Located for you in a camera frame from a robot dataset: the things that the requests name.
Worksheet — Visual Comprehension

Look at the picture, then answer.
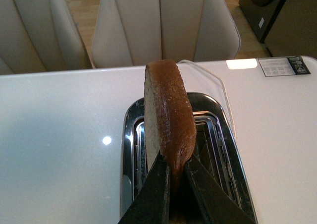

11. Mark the dark front-load washing machine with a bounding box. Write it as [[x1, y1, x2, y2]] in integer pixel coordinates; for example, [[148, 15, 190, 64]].
[[239, 0, 286, 43]]

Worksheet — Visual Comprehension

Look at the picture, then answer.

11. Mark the beige upholstered chair right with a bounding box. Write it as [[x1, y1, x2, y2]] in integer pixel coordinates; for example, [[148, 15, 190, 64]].
[[92, 0, 240, 68]]

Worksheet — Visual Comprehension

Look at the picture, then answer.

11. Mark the beige upholstered chair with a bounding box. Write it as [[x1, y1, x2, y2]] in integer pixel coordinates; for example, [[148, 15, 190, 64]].
[[92, 0, 240, 68], [0, 0, 92, 75]]

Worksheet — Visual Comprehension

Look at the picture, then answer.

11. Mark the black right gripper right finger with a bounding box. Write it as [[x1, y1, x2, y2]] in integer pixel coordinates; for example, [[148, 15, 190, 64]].
[[184, 155, 254, 224]]

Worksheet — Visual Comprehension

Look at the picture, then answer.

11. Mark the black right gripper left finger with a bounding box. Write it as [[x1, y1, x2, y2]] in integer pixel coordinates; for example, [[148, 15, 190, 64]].
[[119, 153, 170, 224]]

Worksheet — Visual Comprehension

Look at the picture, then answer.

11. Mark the black label sticker on table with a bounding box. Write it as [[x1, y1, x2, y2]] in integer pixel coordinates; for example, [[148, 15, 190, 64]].
[[258, 56, 310, 77]]

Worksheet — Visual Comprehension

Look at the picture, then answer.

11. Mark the slice of brown bread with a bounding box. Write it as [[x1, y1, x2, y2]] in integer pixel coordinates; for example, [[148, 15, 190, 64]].
[[144, 58, 198, 197]]

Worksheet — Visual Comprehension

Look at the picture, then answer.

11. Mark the white toaster power cable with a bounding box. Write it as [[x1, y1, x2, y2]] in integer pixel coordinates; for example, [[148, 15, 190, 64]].
[[177, 59, 238, 138]]

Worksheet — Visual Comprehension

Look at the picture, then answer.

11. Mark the beige upholstered chair left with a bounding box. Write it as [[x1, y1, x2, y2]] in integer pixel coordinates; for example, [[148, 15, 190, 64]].
[[0, 0, 92, 75]]

